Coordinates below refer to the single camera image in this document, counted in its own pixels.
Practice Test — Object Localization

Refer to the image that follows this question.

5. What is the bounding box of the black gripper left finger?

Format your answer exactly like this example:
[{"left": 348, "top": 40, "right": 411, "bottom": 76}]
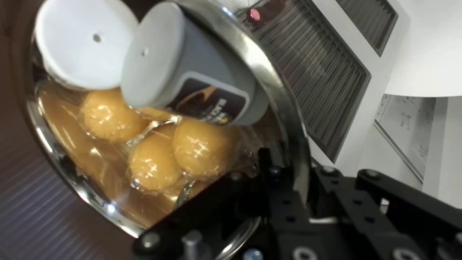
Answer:
[{"left": 133, "top": 144, "right": 320, "bottom": 260}]

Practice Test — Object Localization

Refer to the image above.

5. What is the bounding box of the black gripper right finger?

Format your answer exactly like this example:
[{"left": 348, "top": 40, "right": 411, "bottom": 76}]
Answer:
[{"left": 310, "top": 164, "right": 462, "bottom": 260}]

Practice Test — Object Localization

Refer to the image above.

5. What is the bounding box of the silver metal bowl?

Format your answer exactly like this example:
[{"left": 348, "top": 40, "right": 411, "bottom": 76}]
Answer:
[{"left": 17, "top": 0, "right": 313, "bottom": 241}]

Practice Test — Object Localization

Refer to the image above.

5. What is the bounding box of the white three-tier cabinet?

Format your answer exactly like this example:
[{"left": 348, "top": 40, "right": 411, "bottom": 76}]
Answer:
[{"left": 225, "top": 0, "right": 437, "bottom": 177}]

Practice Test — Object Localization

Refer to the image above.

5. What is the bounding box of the middle grey mesh cabinet door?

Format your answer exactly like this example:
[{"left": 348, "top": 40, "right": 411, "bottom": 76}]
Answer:
[{"left": 250, "top": 0, "right": 372, "bottom": 163}]

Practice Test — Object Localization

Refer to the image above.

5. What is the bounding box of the lowest grey mesh cabinet door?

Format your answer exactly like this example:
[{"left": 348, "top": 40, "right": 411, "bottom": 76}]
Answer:
[{"left": 335, "top": 0, "right": 400, "bottom": 57}]

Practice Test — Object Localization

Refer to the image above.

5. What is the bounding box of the yellow ball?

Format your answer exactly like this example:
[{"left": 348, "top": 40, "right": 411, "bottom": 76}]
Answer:
[
  {"left": 125, "top": 131, "right": 183, "bottom": 194},
  {"left": 79, "top": 88, "right": 147, "bottom": 144},
  {"left": 170, "top": 116, "right": 241, "bottom": 180}
]

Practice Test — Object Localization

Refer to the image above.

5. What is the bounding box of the white cup with dark label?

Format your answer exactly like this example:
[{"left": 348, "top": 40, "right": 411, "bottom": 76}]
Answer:
[{"left": 118, "top": 0, "right": 271, "bottom": 128}]

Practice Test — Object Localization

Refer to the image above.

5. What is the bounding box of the plain white cup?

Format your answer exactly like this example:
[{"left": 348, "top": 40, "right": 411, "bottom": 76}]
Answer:
[{"left": 33, "top": 0, "right": 141, "bottom": 92}]

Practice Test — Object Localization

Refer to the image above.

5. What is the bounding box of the white wall sign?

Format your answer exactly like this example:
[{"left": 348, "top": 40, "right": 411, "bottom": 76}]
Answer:
[{"left": 374, "top": 92, "right": 437, "bottom": 183}]

